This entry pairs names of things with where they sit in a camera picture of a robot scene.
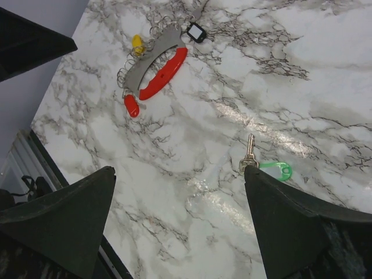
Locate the silver key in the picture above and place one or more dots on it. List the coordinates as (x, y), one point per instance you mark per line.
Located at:
(249, 159)

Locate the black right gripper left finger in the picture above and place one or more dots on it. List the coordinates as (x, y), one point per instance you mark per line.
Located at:
(22, 254)

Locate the green key tag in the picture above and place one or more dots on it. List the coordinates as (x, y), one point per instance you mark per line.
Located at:
(281, 171)

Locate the red handled steel key organizer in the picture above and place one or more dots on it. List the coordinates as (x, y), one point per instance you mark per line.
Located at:
(146, 75)

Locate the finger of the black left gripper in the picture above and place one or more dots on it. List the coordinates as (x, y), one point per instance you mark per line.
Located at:
(26, 45)

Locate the yellow key tag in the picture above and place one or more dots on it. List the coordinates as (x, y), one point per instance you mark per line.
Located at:
(137, 45)

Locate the black key tag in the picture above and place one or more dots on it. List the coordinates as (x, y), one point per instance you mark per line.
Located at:
(196, 32)

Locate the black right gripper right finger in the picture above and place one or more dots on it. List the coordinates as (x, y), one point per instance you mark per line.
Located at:
(301, 236)

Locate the red key tag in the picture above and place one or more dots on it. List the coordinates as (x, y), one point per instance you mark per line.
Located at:
(131, 105)

